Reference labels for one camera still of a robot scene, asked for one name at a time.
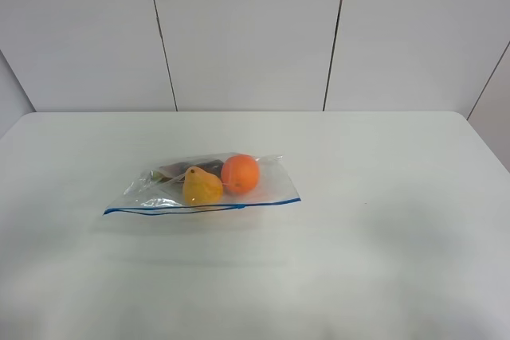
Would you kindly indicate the orange fruit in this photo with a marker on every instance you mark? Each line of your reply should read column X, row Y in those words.
column 240, row 173

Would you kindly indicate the yellow pear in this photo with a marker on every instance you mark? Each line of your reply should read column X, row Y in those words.
column 201, row 188

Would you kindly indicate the dark purple eggplant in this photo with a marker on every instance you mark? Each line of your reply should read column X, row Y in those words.
column 178, row 169

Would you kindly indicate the clear zip bag blue seal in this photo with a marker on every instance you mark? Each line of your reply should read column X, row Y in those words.
column 146, row 197

